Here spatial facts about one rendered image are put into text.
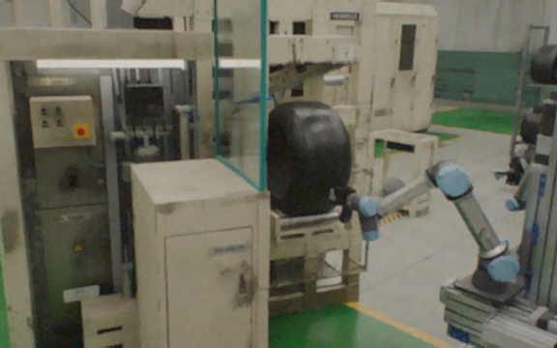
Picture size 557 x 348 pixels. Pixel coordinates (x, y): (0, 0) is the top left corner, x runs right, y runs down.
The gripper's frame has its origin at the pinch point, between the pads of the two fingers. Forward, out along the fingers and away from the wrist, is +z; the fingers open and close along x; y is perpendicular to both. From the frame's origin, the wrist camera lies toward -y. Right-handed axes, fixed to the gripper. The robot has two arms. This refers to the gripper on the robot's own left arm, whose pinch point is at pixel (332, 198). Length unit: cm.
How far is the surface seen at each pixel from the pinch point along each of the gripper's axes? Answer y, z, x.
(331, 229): -19.0, 14.6, -6.7
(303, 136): 30.5, 0.6, 13.8
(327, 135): 30.2, -0.4, 1.8
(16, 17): 175, 658, 157
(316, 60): 67, 37, -12
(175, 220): 10, -52, 85
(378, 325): -98, 57, -61
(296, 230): -16.2, 11.5, 14.0
